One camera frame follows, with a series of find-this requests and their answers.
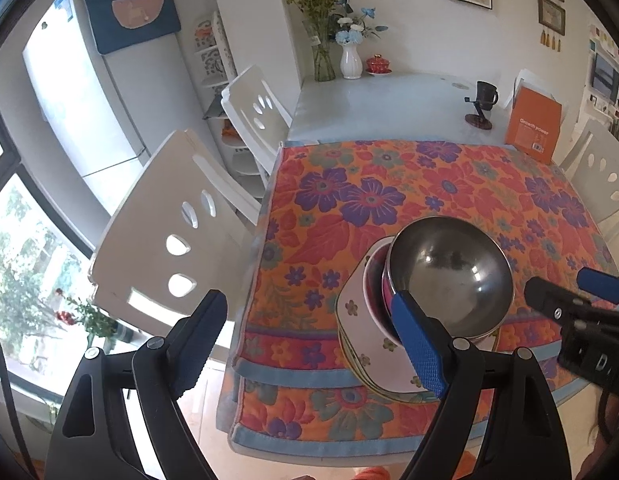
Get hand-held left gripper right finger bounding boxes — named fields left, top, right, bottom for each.
left=392, top=290, right=573, bottom=480

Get blue artificial flowers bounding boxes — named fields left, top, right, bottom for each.
left=334, top=6, right=390, bottom=46

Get wall television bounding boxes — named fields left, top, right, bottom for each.
left=592, top=52, right=619, bottom=103

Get white plate gold rim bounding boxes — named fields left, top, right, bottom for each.
left=342, top=345, right=445, bottom=404

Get potted plant red flowers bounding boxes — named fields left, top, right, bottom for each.
left=54, top=287, right=120, bottom=346

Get glass vase with green stems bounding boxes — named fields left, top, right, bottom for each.
left=279, top=0, right=360, bottom=82

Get blue refrigerator cover cloth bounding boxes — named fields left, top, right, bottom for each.
left=75, top=0, right=182, bottom=56

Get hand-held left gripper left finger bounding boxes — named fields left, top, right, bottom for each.
left=44, top=290, right=228, bottom=480

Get white ceramic vase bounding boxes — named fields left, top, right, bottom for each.
left=339, top=42, right=363, bottom=80

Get black mug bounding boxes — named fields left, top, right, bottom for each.
left=476, top=80, right=500, bottom=110

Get window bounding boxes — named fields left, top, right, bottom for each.
left=0, top=125, right=140, bottom=411

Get orange floral quilted table mat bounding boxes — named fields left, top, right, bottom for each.
left=216, top=139, right=619, bottom=456

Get orange book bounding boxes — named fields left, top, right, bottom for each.
left=504, top=84, right=563, bottom=164

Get steel bowl blue outside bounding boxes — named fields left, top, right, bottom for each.
left=383, top=216, right=514, bottom=338

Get red lidded teacup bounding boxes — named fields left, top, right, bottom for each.
left=365, top=54, right=393, bottom=76

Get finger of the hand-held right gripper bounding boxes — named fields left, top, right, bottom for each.
left=524, top=276, right=597, bottom=321
left=577, top=267, right=619, bottom=303

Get white plate green floral print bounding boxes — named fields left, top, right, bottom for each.
left=338, top=327, right=443, bottom=400
left=336, top=255, right=495, bottom=393

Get grey cylindrical object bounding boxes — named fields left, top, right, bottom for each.
left=106, top=324, right=140, bottom=346

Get white wooden chair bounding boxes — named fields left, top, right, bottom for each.
left=557, top=119, right=619, bottom=241
left=220, top=64, right=295, bottom=196
left=88, top=129, right=262, bottom=336

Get black cable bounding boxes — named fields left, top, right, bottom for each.
left=597, top=385, right=617, bottom=441
left=0, top=320, right=35, bottom=480

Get steel bowl pink outside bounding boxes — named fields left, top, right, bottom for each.
left=363, top=242, right=505, bottom=347

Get white refrigerator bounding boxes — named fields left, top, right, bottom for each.
left=22, top=0, right=200, bottom=211

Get white papers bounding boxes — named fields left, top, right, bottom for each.
left=512, top=68, right=565, bottom=111

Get white corner shelf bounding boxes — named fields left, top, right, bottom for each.
left=192, top=10, right=270, bottom=191

